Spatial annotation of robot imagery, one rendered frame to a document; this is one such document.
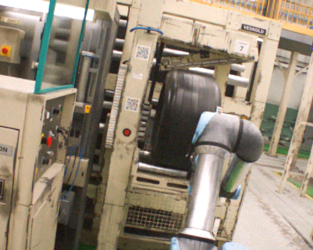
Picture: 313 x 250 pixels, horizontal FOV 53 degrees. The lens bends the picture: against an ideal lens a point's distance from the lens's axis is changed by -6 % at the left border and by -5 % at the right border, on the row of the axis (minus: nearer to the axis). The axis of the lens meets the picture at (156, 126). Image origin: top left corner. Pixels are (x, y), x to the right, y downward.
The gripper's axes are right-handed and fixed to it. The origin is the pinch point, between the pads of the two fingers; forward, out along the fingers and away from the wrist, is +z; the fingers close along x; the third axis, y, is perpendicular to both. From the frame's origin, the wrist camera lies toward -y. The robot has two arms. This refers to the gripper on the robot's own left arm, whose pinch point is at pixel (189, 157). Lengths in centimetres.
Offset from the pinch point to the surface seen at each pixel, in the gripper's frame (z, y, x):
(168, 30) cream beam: 35, 73, 21
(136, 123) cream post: 16.3, 11.9, 30.0
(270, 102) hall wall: 908, 157, -431
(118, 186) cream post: 21.1, -25.9, 32.9
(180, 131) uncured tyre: -4.3, 12.3, 7.8
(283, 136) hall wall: 917, 53, -505
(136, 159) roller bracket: 7.4, -7.0, 26.6
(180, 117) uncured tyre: -5.0, 19.3, 9.3
